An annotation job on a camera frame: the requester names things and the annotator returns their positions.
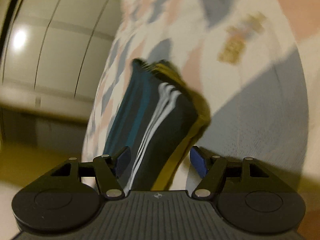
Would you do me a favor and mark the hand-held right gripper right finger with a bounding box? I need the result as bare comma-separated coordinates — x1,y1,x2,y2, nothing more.
190,145,295,200

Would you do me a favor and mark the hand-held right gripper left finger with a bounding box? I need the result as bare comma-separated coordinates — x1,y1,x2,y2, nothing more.
25,146,132,200

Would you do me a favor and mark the dark striped sweater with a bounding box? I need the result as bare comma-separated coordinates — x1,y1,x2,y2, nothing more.
102,58,212,192

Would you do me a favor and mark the checkered quilt with bear print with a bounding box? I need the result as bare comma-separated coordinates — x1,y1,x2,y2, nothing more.
81,0,312,190

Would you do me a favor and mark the white wardrobe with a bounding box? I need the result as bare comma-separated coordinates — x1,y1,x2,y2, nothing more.
0,0,130,140

